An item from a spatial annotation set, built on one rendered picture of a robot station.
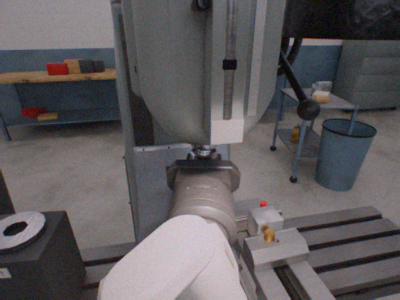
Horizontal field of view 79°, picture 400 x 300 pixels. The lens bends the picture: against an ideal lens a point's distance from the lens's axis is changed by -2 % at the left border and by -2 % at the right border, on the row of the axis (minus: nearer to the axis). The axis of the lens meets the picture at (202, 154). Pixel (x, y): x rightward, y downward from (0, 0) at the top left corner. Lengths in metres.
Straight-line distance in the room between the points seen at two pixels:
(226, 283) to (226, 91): 0.19
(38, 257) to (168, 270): 0.31
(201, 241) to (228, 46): 0.19
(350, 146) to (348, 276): 1.97
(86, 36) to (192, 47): 4.40
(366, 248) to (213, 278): 0.60
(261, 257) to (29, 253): 0.41
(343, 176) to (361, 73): 3.01
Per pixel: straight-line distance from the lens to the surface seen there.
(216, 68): 0.27
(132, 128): 0.81
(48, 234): 0.52
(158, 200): 0.83
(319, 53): 5.65
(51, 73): 4.28
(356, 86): 5.47
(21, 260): 0.49
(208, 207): 0.28
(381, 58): 5.65
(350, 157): 2.65
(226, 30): 0.27
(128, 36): 0.49
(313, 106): 0.36
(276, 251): 0.55
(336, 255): 0.74
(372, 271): 0.75
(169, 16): 0.30
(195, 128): 0.32
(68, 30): 4.74
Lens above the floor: 1.46
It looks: 27 degrees down
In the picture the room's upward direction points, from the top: straight up
